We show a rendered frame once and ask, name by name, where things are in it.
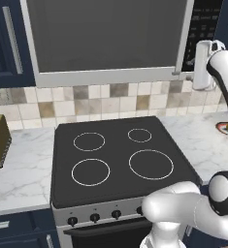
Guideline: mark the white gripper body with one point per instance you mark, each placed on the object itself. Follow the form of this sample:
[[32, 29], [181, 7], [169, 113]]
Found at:
[[202, 64]]

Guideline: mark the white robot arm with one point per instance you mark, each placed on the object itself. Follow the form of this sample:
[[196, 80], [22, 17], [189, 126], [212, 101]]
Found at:
[[177, 206]]

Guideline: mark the microwave oven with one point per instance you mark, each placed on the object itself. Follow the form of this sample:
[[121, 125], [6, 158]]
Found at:
[[204, 29]]

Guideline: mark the red-rimmed bowl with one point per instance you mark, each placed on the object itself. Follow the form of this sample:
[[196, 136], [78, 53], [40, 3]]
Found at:
[[222, 128]]

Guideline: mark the grey microwave door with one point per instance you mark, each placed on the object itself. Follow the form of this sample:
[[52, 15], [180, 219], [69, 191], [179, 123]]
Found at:
[[105, 35]]

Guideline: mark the dark blue base cupboard door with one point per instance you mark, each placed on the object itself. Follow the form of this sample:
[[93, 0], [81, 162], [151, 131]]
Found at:
[[18, 242]]

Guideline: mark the black hob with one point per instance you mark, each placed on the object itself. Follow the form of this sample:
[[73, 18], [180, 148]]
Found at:
[[118, 161]]

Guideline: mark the black oven knob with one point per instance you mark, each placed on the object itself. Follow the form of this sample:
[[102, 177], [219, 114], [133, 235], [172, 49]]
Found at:
[[116, 214], [139, 210], [94, 218], [72, 221]]

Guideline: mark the silver oven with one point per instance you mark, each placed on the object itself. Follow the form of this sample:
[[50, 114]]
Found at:
[[102, 231]]

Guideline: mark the dark blue drawer front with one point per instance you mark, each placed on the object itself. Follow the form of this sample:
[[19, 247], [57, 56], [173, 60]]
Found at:
[[21, 223]]

